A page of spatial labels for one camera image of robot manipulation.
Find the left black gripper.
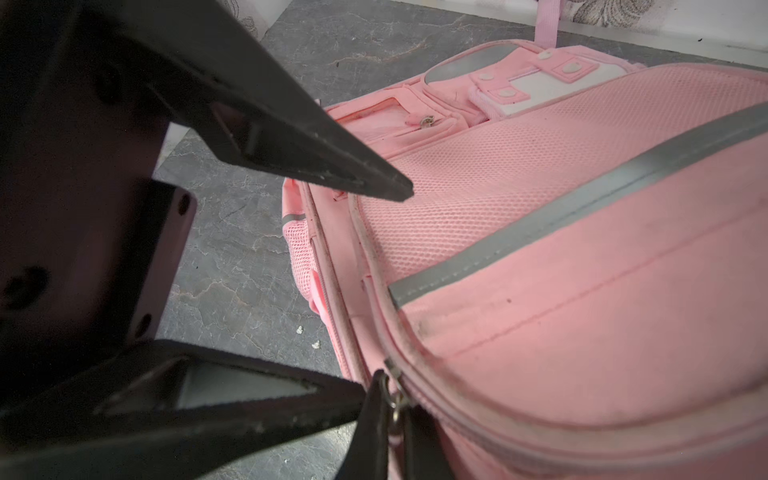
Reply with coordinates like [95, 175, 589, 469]
[1, 1, 196, 408]

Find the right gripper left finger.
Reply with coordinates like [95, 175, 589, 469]
[335, 370, 390, 480]

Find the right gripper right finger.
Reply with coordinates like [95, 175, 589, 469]
[403, 406, 455, 480]

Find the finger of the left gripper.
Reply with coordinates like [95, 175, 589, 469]
[84, 1, 414, 202]
[1, 340, 365, 479]

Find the pink backpack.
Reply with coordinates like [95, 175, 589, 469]
[282, 1, 767, 479]

